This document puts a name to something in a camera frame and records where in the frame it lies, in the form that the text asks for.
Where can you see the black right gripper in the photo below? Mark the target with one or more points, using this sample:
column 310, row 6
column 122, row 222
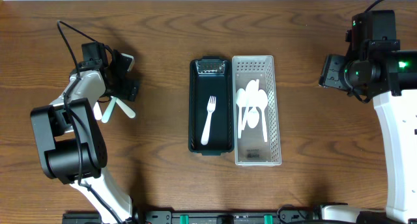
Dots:
column 329, row 74

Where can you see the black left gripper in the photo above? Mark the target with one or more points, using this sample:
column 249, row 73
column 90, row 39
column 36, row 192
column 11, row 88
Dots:
column 129, row 89

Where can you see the white plastic utensil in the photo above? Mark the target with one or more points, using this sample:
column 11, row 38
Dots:
column 126, row 109

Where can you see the white plastic fork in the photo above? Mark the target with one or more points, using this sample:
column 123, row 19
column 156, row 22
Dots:
column 107, row 113
column 211, row 106

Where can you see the white plastic spoon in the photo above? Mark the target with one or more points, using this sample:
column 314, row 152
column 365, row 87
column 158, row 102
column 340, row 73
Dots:
column 262, row 104
column 240, row 101
column 251, row 87
column 97, row 111
column 253, row 114

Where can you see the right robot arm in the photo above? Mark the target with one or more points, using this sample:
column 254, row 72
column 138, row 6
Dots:
column 376, row 69

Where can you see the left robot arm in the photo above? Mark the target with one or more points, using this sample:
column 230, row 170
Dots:
column 71, row 147

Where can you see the black plastic basket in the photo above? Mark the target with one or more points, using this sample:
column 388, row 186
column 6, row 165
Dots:
column 210, row 76

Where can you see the clear perforated plastic basket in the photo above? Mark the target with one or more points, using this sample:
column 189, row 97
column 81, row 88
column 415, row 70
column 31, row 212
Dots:
column 250, row 149

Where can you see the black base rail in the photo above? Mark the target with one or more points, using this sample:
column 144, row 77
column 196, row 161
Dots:
column 285, row 214

